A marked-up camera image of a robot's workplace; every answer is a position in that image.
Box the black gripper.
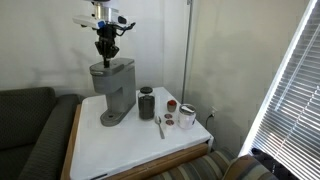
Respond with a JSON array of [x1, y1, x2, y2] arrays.
[[94, 24, 120, 69]]

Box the gray pod coffee maker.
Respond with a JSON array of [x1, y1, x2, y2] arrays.
[[88, 57, 137, 128]]

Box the glass jar of ground coffee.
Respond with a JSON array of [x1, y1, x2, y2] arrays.
[[137, 86, 157, 121]]

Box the coffee pod with red lid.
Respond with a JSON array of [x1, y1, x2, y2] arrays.
[[166, 99, 178, 113]]

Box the thin metal pole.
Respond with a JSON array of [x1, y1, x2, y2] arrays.
[[181, 0, 195, 105]]

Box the metal spoon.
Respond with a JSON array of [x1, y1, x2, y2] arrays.
[[153, 115, 166, 140]]

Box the wooden table with white top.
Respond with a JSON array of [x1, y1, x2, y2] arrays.
[[60, 86, 215, 180]]

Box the dark green fabric sofa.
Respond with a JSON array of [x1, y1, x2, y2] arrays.
[[0, 86, 83, 180]]

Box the striped sofa bolster roll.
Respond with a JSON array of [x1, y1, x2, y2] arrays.
[[148, 149, 236, 180]]

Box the round striped pillow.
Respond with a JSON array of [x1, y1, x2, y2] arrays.
[[221, 154, 280, 180]]

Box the white window blinds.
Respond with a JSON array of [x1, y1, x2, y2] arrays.
[[238, 0, 320, 180]]

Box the black object beside blinds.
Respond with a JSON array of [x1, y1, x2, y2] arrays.
[[251, 147, 299, 180]]

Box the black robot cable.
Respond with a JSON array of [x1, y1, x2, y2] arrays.
[[114, 20, 137, 38]]

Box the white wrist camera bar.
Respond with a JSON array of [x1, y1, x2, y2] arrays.
[[72, 14, 107, 31]]

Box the wall outlet with black plug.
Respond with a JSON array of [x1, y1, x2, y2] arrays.
[[204, 106, 218, 132]]

